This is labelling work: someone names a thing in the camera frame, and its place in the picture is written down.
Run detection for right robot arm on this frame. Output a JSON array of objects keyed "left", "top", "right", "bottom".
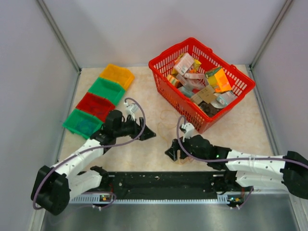
[{"left": 165, "top": 135, "right": 308, "bottom": 199}]

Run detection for green plastic bin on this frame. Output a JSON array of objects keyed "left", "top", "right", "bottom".
[
  {"left": 63, "top": 109, "right": 103, "bottom": 139},
  {"left": 88, "top": 77, "right": 125, "bottom": 106}
]

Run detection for grey slotted cable duct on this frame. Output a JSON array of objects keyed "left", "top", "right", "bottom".
[{"left": 69, "top": 193, "right": 231, "bottom": 205}]

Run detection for red shopping basket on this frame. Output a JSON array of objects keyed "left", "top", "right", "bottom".
[{"left": 148, "top": 37, "right": 256, "bottom": 134}]

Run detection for orange green carton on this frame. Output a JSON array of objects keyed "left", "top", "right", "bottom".
[{"left": 205, "top": 66, "right": 232, "bottom": 93}]

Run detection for brown cardboard box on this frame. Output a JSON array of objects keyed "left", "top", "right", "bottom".
[{"left": 190, "top": 85, "right": 217, "bottom": 105}]

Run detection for metal front plate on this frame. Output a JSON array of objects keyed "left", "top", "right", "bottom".
[{"left": 41, "top": 194, "right": 300, "bottom": 231}]

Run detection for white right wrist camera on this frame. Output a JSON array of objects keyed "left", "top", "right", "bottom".
[{"left": 180, "top": 122, "right": 195, "bottom": 142}]

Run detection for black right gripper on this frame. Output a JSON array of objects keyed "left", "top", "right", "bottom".
[{"left": 166, "top": 132, "right": 208, "bottom": 162}]

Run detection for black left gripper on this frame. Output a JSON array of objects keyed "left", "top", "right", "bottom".
[{"left": 114, "top": 115, "right": 155, "bottom": 141}]

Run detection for green plastic bin front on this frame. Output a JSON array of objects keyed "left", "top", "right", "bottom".
[{"left": 63, "top": 109, "right": 103, "bottom": 139}]

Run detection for blue wire in bin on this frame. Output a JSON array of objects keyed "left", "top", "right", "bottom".
[{"left": 74, "top": 120, "right": 96, "bottom": 134}]

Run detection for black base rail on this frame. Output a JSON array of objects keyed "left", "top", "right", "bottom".
[{"left": 81, "top": 171, "right": 244, "bottom": 200}]

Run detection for yellow plastic bin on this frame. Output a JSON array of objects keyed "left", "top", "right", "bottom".
[{"left": 99, "top": 64, "right": 135, "bottom": 90}]

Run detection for red plastic bin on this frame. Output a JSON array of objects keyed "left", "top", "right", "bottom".
[{"left": 76, "top": 92, "right": 115, "bottom": 122}]

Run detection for pink box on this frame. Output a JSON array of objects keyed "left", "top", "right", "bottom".
[{"left": 173, "top": 52, "right": 194, "bottom": 75}]

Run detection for green plastic bin rear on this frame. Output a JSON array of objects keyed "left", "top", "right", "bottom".
[{"left": 88, "top": 77, "right": 125, "bottom": 106}]

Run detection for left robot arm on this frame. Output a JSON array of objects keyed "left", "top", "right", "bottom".
[{"left": 31, "top": 110, "right": 156, "bottom": 216}]

